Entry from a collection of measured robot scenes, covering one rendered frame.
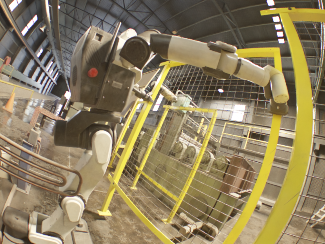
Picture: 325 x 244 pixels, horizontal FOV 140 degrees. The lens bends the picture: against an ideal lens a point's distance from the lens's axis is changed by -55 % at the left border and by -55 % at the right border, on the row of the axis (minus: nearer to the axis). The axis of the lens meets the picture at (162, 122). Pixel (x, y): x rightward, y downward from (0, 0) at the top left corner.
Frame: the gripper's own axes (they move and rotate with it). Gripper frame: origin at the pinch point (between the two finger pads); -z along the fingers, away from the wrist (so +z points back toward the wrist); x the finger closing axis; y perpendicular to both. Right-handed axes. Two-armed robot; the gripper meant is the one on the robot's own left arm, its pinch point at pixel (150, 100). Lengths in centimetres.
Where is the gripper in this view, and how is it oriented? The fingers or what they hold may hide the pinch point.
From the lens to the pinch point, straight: 138.3
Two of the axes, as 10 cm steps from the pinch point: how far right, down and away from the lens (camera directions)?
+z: -6.5, -4.0, -6.5
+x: 6.5, 1.5, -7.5
